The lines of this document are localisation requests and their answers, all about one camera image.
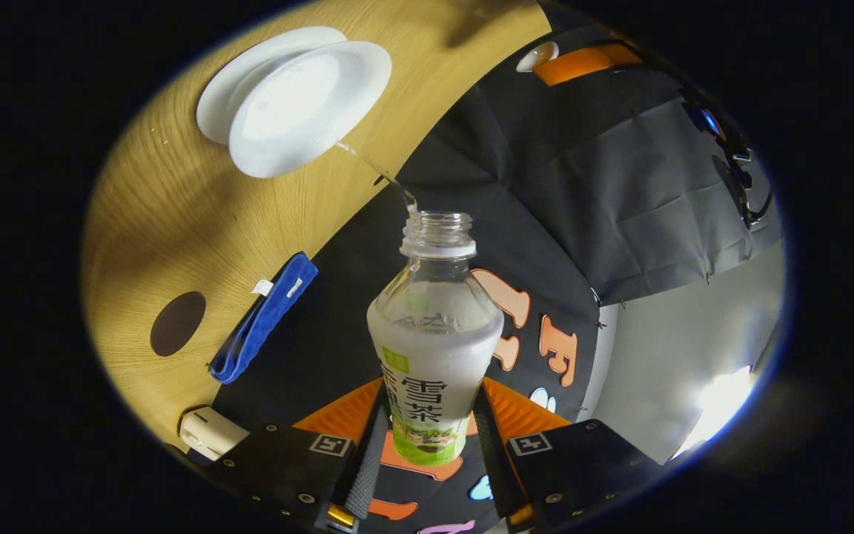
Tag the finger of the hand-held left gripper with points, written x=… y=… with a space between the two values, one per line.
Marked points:
x=583 y=63

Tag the blue towel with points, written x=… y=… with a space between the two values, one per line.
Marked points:
x=267 y=315

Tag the brown round coaster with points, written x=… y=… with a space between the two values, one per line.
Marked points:
x=177 y=324

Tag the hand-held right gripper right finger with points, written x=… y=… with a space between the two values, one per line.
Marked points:
x=492 y=452

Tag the white teacup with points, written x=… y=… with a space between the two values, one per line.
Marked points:
x=301 y=107

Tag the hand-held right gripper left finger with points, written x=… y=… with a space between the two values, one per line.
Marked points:
x=368 y=467

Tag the clear water bottle green label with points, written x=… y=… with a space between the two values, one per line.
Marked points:
x=434 y=356

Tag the white teacup lid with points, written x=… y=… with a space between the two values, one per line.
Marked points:
x=537 y=55

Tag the white saucer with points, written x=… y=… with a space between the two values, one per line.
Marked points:
x=234 y=85

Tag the white toaster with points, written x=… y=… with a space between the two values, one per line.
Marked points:
x=212 y=434

